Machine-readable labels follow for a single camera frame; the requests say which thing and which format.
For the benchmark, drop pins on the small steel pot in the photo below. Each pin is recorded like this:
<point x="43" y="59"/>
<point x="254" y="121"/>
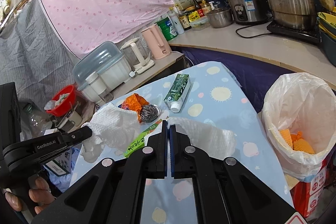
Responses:
<point x="220" y="17"/>

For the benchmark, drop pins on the white dish drainer box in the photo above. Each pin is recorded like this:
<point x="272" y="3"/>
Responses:
<point x="108" y="62"/>

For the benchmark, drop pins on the blue patterned tablecloth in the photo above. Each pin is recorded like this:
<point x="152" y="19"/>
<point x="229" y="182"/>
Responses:
<point x="215" y="98"/>

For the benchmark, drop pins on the enamel mug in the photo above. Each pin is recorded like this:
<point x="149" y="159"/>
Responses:
<point x="73" y="119"/>

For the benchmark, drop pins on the orange foam fruit net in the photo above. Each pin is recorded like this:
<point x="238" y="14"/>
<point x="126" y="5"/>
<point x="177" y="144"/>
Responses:
<point x="296" y="142"/>

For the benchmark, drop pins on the green wasabi box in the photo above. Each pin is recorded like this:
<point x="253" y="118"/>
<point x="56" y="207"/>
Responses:
<point x="142" y="139"/>

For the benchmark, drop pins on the red plastic basin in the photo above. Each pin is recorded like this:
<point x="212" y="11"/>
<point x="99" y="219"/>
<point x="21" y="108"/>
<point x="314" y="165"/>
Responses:
<point x="62" y="102"/>

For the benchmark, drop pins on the green canister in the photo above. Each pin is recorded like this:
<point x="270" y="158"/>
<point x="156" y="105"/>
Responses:
<point x="168" y="30"/>

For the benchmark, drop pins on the silver rice cooker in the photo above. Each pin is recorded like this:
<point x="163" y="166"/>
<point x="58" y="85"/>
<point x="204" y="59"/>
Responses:
<point x="249" y="11"/>

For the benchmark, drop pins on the white spray bottle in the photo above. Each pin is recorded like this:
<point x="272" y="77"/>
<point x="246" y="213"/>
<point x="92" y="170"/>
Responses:
<point x="175" y="21"/>

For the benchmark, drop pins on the dark soy sauce bottle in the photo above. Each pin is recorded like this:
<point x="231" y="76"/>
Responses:
<point x="183" y="18"/>

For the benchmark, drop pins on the white blender cup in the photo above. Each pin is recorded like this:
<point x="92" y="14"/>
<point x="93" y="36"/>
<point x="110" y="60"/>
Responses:
<point x="99" y="87"/>

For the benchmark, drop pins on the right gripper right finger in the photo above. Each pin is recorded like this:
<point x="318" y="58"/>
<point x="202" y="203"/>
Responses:
<point x="225" y="190"/>

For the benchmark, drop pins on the stacked yellow green bowls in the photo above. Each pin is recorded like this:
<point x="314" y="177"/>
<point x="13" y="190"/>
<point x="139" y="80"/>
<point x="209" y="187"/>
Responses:
<point x="327" y="32"/>

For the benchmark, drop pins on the steel wool scrubber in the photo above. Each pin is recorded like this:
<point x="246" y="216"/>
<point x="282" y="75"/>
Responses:
<point x="149" y="113"/>

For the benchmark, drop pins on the orange plastic snack bag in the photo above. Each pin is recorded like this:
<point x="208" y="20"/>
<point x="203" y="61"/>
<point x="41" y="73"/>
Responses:
<point x="135" y="102"/>

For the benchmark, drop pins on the white cardboard box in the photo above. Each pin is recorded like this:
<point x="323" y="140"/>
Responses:
<point x="61" y="165"/>

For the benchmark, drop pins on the green drink carton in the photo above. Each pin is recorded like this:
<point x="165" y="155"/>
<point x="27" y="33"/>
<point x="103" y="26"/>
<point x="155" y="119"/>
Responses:
<point x="177" y="94"/>

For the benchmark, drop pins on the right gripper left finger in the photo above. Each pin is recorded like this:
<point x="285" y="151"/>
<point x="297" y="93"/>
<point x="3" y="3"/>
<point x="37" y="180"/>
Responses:
<point x="112" y="191"/>

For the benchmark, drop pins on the left hand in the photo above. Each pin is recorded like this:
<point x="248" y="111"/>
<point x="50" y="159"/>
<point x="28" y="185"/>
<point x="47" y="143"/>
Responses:
<point x="40" y="195"/>

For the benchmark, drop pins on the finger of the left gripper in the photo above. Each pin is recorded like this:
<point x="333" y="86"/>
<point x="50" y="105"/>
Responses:
<point x="74" y="138"/>

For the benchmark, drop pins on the pink electric kettle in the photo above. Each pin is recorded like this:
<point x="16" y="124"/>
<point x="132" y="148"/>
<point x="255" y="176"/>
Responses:
<point x="156" y="42"/>

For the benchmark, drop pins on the black induction cooker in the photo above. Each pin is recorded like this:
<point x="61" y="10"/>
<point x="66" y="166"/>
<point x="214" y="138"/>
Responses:
<point x="310" y="36"/>

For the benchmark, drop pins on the white paper towel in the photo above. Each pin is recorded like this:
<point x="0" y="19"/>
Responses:
<point x="111" y="126"/>
<point x="218" y="143"/>

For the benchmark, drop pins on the white bag trash bin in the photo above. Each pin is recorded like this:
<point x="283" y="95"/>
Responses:
<point x="300" y="102"/>

